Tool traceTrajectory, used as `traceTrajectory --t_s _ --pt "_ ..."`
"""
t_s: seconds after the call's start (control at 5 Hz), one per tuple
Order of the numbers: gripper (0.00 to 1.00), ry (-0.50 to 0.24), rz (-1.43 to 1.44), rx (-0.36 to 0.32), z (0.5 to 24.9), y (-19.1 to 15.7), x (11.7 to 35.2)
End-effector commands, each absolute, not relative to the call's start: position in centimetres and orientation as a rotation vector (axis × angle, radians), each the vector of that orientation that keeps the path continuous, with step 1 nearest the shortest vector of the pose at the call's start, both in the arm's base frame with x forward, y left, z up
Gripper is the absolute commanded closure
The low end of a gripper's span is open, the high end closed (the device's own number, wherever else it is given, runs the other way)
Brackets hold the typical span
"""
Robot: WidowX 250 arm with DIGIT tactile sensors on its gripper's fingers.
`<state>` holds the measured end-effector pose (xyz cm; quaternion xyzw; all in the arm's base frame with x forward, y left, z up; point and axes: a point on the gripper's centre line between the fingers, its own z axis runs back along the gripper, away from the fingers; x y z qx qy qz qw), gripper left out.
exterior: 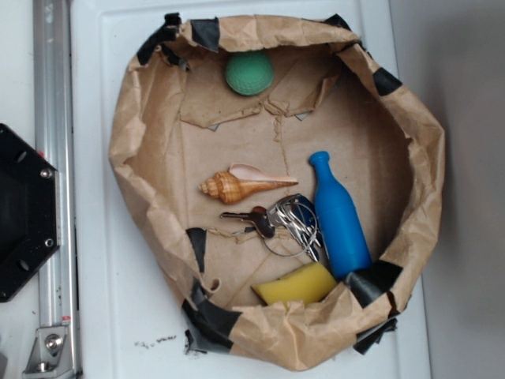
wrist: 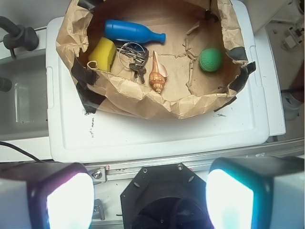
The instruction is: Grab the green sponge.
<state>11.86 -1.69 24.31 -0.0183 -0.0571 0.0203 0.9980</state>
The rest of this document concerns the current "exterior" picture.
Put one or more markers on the blue plastic bottle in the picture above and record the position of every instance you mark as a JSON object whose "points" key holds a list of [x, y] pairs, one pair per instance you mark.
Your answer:
{"points": [[339, 224]]}

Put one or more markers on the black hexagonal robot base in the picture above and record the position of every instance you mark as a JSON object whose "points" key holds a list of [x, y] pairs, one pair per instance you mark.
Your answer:
{"points": [[29, 215]]}

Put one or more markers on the brown spiral seashell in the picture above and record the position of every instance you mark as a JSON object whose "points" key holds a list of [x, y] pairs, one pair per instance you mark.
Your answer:
{"points": [[241, 181]]}

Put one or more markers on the aluminium extrusion rail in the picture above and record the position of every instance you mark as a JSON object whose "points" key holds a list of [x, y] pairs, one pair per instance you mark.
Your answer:
{"points": [[58, 287]]}

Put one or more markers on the yellow green sponge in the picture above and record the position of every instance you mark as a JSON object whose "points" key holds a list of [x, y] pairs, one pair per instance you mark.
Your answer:
{"points": [[309, 283]]}

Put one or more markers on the green foam golf ball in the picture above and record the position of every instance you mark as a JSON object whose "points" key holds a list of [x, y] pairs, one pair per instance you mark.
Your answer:
{"points": [[249, 73]]}

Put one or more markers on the metal corner bracket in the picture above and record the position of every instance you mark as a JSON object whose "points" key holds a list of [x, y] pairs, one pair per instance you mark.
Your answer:
{"points": [[51, 354]]}

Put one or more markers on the brown paper bag bin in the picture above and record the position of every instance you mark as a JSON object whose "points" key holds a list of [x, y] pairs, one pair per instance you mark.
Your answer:
{"points": [[177, 122]]}

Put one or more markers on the white plastic tray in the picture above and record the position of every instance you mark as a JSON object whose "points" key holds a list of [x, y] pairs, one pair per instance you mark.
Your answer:
{"points": [[131, 325]]}

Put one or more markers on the bunch of silver keys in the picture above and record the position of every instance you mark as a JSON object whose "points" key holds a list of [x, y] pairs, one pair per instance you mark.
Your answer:
{"points": [[295, 214]]}

